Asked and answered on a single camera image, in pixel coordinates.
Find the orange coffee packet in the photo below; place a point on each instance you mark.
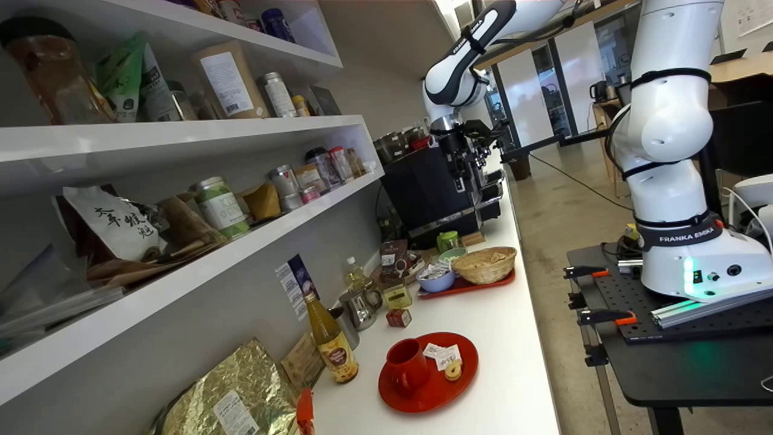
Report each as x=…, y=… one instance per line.
x=304, y=411

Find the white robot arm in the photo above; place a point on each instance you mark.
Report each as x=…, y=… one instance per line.
x=654, y=139

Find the white bottle on shelf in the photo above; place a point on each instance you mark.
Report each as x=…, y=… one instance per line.
x=279, y=94

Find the black espresso machine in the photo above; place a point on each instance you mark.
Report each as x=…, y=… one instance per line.
x=438, y=182

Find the small olive oil bottle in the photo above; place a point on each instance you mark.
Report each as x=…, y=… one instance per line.
x=356, y=275

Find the small blue bowl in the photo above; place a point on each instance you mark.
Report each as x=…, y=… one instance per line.
x=436, y=278

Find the small red cube box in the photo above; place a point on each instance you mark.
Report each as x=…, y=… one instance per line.
x=400, y=318

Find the red rectangular tray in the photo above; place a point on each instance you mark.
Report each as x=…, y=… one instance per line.
x=464, y=286

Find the blue white leaflet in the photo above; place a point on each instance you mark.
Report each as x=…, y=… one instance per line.
x=294, y=284

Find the woven wicker basket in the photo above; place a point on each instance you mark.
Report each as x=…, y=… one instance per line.
x=486, y=266

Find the yellow liquid glass bottle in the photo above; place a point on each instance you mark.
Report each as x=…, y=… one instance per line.
x=332, y=341

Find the red cup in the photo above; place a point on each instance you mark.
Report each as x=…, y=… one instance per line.
x=406, y=368

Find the green lid white jar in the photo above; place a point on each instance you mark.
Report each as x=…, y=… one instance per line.
x=221, y=206

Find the red round plate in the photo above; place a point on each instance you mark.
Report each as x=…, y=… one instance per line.
x=439, y=390

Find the brown box white label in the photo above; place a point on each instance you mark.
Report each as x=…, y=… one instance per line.
x=230, y=81

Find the gold foil bag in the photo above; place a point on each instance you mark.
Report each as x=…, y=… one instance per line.
x=241, y=394

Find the white bag with calligraphy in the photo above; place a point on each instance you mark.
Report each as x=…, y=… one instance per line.
x=124, y=231

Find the green foil pouch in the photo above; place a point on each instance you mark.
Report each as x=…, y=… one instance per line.
x=133, y=83

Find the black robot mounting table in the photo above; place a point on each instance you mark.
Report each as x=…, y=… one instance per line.
x=662, y=368

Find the large brown glass jar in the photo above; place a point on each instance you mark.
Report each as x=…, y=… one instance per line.
x=49, y=59

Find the white wall shelf unit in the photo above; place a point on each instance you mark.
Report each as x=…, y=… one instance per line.
x=154, y=158

